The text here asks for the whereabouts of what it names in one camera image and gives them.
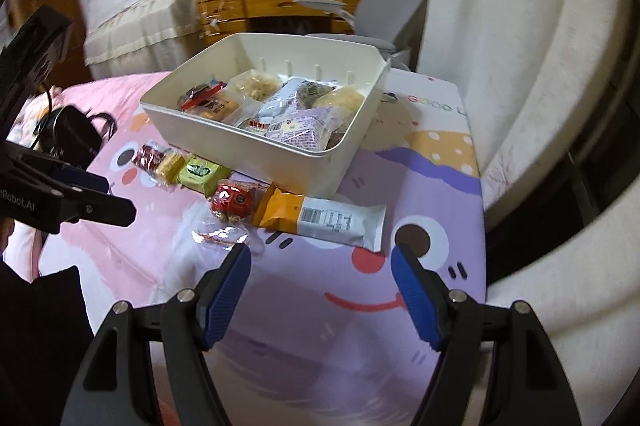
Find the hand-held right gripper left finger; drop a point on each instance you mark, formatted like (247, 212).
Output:
(227, 296)

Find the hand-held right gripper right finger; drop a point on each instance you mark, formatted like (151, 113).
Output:
(415, 296)

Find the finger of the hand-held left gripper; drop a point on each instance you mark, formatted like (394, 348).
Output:
(100, 208)
(75, 176)

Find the white plastic storage box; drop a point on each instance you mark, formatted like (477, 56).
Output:
(280, 161)

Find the orange snack packet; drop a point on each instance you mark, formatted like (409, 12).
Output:
(222, 107)

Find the purple white snack packet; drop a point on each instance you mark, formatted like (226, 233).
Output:
(300, 131)

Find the clear white pastry packet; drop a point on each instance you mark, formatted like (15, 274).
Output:
(255, 84)

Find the large red striped snack packet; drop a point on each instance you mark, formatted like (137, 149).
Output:
(290, 99)

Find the black bag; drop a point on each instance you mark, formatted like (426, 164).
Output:
(70, 131)

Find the clear red-print packet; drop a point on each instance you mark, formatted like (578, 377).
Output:
(222, 235)

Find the dark red snack packet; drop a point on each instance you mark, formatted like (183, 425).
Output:
(147, 155)

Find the yellow snack packet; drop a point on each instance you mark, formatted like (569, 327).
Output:
(170, 166)

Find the printed cartoon blanket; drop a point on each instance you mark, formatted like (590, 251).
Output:
(325, 331)

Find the red round snack packet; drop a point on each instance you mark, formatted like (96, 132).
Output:
(232, 198)

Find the green snack packet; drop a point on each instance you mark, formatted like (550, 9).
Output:
(200, 173)

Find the orange white bar packet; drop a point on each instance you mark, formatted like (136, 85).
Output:
(325, 218)

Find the beige bed cover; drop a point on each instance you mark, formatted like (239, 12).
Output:
(145, 1)

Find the person's dark clothing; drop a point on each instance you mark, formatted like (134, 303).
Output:
(30, 331)

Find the small red white packet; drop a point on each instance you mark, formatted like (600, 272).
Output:
(255, 125)

